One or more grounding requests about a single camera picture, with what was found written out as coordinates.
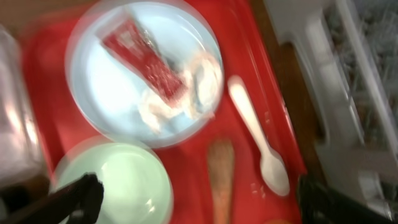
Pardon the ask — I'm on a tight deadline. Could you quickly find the light blue plate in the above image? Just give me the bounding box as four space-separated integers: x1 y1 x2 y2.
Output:
65 1 224 147

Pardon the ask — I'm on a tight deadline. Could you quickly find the green bowl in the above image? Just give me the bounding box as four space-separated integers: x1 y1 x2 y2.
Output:
50 142 174 224

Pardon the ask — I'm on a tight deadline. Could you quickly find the grey dishwasher rack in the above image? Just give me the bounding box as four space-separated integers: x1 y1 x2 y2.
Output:
265 0 397 221

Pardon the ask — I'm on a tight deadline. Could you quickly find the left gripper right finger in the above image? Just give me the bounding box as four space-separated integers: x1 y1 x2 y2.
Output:
297 175 394 224

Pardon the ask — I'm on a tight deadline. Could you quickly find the white plastic spoon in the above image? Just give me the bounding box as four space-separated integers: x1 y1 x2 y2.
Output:
228 75 290 197

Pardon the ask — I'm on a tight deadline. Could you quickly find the red sauce packet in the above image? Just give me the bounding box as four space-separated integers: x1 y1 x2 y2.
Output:
102 19 187 107

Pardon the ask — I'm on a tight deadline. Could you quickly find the orange carrot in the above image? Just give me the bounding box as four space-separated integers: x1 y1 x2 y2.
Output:
207 139 234 224

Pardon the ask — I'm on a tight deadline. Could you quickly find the white napkin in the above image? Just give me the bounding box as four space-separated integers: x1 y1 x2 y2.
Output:
138 50 223 134

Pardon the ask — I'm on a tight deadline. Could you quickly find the red serving tray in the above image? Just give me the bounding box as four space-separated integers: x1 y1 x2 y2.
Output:
20 1 306 223

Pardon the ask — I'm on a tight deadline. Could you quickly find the clear plastic bin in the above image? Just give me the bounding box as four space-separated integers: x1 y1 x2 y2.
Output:
1 27 45 187

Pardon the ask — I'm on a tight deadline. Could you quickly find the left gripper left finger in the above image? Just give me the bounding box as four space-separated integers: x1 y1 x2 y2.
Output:
1 173 104 224

